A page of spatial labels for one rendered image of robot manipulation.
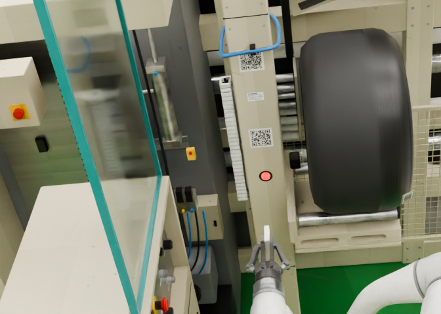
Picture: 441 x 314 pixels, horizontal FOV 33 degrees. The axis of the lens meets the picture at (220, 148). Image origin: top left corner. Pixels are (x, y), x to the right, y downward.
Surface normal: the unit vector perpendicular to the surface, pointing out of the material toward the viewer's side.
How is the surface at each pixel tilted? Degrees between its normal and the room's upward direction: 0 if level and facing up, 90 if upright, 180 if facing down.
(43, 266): 0
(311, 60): 43
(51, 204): 0
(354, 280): 0
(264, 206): 90
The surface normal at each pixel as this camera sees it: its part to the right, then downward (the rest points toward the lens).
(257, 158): -0.04, 0.60
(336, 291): -0.14, -0.79
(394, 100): 0.15, -0.15
